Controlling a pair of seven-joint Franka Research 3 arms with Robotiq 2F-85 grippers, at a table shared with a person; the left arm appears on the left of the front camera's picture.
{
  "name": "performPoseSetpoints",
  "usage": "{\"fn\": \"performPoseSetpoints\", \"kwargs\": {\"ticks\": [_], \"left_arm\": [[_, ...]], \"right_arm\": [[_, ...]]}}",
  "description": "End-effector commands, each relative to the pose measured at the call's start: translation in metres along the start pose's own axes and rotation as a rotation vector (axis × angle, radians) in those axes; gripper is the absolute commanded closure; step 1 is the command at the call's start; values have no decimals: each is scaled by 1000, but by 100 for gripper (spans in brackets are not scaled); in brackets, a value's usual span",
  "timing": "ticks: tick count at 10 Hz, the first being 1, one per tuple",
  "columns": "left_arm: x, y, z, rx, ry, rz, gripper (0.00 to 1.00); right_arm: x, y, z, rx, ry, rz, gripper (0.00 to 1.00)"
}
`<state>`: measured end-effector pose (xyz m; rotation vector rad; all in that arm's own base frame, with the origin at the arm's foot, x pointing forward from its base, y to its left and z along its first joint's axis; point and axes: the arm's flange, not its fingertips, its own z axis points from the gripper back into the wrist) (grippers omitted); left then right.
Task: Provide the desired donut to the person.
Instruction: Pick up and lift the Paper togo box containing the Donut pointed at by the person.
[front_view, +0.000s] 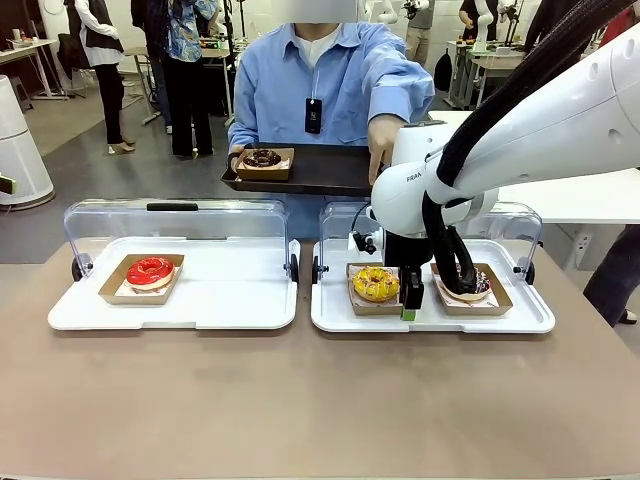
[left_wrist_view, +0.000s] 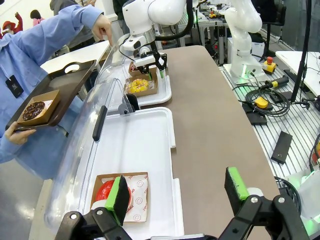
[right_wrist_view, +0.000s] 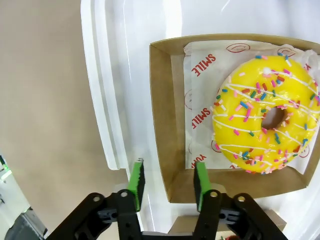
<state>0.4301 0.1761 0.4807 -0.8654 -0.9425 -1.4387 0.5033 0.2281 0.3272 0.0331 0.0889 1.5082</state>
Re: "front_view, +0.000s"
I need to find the person in grey top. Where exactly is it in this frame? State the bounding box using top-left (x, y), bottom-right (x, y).
top-left (403, 0), bottom-right (437, 67)

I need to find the person in dark trousers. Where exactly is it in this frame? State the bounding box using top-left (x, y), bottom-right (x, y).
top-left (582, 224), bottom-right (640, 330)

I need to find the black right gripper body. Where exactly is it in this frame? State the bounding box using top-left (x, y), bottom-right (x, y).
top-left (383, 230), bottom-right (436, 274)

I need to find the person's left hand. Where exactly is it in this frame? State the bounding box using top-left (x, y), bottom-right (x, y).
top-left (367, 116), bottom-right (402, 188)

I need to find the yellow sprinkled donut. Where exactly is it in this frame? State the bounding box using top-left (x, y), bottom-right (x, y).
top-left (352, 266), bottom-right (402, 303)

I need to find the black sleeved cable bundle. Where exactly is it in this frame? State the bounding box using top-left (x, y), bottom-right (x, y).
top-left (422, 0), bottom-right (640, 297)

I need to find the chocolate nut-sprinkled donut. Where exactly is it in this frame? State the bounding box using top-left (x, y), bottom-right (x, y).
top-left (242, 148), bottom-right (283, 170)

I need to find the person in patterned blue shirt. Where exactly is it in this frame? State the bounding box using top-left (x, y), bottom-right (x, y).
top-left (130, 0), bottom-right (222, 158)

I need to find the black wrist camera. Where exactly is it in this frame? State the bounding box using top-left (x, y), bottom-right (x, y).
top-left (348, 229), bottom-right (379, 257)

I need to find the black backpack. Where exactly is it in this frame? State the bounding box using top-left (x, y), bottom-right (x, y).
top-left (433, 49), bottom-right (454, 93)

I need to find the small grey background table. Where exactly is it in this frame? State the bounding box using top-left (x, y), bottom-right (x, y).
top-left (123, 46), bottom-right (162, 127)

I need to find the person's left forearm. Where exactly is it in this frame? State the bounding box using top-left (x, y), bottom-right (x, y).
top-left (367, 59), bottom-right (436, 132)

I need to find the white air purifier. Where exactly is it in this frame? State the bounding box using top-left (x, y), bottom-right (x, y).
top-left (0, 74), bottom-right (56, 208)

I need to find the white display case base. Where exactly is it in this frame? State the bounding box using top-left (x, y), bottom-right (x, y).
top-left (47, 235), bottom-right (300, 332)
top-left (310, 238), bottom-right (557, 335)

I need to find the red glazed donut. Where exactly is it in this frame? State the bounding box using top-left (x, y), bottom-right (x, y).
top-left (125, 256), bottom-right (177, 291)

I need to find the black clip-on badge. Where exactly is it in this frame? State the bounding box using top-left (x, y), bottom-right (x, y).
top-left (304, 97), bottom-right (324, 136)

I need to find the brown cardboard donut tray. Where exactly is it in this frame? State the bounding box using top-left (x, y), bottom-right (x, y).
top-left (98, 253), bottom-right (186, 307)
top-left (430, 262), bottom-right (515, 318)
top-left (234, 146), bottom-right (295, 182)
top-left (345, 262), bottom-right (408, 318)

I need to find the white background work table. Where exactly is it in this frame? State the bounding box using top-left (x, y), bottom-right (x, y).
top-left (446, 38), bottom-right (539, 110)

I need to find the person in black vest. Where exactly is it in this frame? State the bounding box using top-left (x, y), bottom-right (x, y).
top-left (64, 0), bottom-right (137, 156)

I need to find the black lid handle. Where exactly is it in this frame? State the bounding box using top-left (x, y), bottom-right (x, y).
top-left (146, 201), bottom-right (200, 213)

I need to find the black serving tray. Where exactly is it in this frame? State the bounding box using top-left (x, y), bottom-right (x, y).
top-left (220, 142), bottom-right (387, 198)

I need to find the white background desk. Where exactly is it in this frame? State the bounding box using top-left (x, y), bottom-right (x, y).
top-left (0, 37), bottom-right (70, 102)

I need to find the clear display case lid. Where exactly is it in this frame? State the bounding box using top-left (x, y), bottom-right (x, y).
top-left (63, 198), bottom-right (294, 280)

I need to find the thin black camera cable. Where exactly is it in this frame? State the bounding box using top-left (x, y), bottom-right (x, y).
top-left (349, 201), bottom-right (374, 236)

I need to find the person's right forearm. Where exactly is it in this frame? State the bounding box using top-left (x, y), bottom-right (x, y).
top-left (227, 84), bottom-right (264, 151)

